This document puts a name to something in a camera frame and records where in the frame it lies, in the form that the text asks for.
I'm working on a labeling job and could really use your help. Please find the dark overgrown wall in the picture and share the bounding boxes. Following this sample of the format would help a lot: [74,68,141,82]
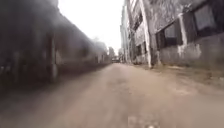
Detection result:
[0,0,111,88]

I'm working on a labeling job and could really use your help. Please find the sandy dirt road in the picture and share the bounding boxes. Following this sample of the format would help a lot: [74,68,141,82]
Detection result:
[0,62,224,128]

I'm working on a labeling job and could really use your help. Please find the weathered grey building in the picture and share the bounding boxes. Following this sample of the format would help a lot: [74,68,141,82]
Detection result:
[131,0,224,71]

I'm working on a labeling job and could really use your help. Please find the tall pale building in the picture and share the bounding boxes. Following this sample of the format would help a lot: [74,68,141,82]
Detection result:
[119,0,135,64]

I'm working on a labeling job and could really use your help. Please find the distant trees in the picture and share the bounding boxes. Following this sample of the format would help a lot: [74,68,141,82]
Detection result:
[93,37,124,63]

